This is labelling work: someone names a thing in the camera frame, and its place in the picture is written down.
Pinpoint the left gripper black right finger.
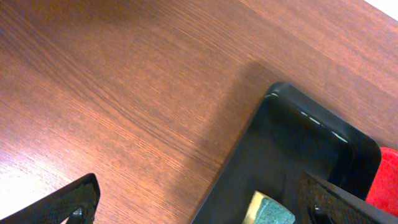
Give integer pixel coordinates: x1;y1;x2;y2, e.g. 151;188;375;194
298;172;397;224

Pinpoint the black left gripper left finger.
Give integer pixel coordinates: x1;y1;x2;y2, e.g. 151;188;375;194
1;173;101;224

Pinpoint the green and yellow sponge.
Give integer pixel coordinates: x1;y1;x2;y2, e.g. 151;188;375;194
242;191;295;224

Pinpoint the red plastic tray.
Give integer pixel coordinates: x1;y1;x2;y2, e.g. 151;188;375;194
366;147;398;217

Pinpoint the black plastic tray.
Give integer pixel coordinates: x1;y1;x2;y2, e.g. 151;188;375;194
193;82;382;223

